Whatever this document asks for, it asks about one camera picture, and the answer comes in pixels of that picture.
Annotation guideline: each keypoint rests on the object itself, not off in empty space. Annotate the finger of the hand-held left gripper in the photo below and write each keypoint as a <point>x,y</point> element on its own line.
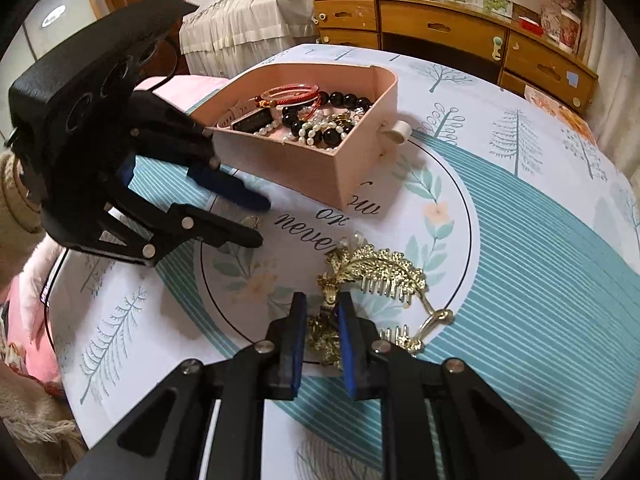
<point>230,187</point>
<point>225,230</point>

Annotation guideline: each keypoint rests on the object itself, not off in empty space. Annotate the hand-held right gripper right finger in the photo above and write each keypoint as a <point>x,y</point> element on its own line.
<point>345,340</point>

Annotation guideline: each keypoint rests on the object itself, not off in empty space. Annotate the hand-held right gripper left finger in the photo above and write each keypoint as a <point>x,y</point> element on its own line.
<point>299,340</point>

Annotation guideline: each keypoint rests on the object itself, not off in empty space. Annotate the gold leaf hair comb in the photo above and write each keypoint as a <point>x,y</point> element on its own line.
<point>380,265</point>

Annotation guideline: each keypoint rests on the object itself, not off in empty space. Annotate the pink jewelry box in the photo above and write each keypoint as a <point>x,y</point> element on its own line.
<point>360,165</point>

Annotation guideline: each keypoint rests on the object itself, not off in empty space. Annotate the white sliding wardrobe door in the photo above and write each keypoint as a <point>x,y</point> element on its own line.
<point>55,15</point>

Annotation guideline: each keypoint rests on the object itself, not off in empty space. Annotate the lace covered piano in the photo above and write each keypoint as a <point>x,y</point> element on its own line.
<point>235,25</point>

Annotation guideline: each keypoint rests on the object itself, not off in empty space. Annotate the wooden desk with drawers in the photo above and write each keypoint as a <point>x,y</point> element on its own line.
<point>440,27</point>

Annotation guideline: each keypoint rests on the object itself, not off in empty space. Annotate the beige fringed cloth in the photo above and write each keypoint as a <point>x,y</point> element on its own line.
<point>35,425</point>

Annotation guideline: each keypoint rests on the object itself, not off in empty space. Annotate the orange printed paper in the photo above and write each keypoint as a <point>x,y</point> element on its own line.
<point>565,115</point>

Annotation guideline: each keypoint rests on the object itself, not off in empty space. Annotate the small red box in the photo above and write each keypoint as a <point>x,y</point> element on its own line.
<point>530,25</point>

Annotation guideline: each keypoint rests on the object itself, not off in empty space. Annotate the white patterned curtain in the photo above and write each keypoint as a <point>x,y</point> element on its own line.
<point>615,60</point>

